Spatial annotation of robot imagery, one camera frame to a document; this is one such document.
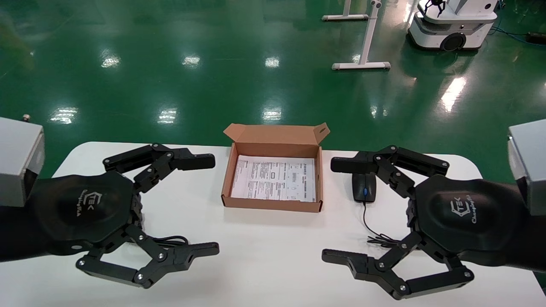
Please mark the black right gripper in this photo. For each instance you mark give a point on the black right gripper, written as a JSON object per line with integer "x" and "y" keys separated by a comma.
{"x": 465, "y": 213}

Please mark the brown cardboard box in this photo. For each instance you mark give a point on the brown cardboard box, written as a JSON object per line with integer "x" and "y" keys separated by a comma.
{"x": 273, "y": 143}

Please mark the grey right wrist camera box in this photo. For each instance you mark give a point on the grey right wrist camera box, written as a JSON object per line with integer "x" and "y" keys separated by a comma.
{"x": 531, "y": 162}

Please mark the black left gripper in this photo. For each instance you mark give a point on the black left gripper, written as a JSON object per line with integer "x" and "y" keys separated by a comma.
{"x": 81, "y": 209}

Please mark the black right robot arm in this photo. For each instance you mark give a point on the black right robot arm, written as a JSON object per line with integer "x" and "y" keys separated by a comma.
{"x": 531, "y": 243}

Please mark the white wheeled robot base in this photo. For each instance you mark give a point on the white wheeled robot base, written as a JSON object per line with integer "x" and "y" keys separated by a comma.
{"x": 448, "y": 25}

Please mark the white stand with short foot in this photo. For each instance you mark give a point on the white stand with short foot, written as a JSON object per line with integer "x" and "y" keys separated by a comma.
{"x": 345, "y": 16}

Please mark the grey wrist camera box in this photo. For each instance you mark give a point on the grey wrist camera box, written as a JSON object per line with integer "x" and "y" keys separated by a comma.
{"x": 17, "y": 157}
{"x": 531, "y": 162}

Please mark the white metal stand legs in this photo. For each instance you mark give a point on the white metal stand legs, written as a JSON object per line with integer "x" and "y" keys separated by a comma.
{"x": 369, "y": 34}

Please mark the black floor box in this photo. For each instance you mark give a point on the black floor box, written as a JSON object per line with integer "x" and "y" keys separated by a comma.
{"x": 537, "y": 37}

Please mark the black gripper of white robot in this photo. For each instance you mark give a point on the black gripper of white robot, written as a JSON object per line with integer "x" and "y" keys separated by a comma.
{"x": 436, "y": 6}

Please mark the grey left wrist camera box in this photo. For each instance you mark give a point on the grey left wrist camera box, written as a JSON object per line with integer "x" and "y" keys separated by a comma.
{"x": 17, "y": 157}

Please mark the black computer mouse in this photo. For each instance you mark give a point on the black computer mouse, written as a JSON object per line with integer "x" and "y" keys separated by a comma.
{"x": 364, "y": 187}

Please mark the printed white paper sheet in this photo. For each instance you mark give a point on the printed white paper sheet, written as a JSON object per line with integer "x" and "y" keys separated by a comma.
{"x": 273, "y": 179}

